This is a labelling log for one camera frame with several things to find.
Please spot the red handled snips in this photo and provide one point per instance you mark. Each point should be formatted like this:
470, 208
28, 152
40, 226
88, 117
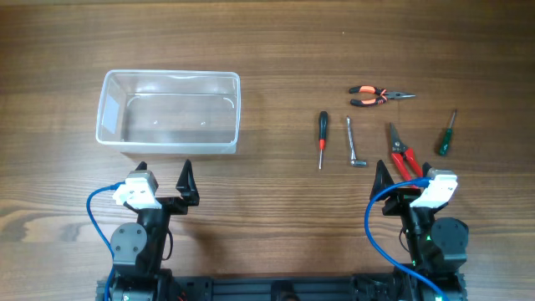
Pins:
402, 154

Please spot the black red screwdriver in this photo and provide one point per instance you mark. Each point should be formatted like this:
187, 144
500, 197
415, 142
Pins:
322, 135

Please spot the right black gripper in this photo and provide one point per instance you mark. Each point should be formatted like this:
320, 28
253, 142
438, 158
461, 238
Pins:
401, 198

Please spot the orange black needle-nose pliers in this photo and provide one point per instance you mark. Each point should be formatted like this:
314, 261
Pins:
372, 96

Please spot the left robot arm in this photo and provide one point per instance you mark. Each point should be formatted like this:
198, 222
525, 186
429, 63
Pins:
138, 247

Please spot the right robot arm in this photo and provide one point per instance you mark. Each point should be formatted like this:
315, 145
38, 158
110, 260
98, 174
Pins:
437, 246

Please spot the clear plastic container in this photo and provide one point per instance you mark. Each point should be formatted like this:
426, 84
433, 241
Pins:
177, 112

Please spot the green handled screwdriver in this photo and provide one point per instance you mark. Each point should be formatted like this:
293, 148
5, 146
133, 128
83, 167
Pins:
446, 139

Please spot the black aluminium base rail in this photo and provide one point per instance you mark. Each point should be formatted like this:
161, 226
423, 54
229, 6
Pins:
368, 286

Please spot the silver L-shaped socket wrench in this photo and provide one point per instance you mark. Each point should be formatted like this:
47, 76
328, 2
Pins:
354, 161

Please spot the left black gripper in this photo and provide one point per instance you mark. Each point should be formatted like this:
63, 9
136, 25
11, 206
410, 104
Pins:
190, 194

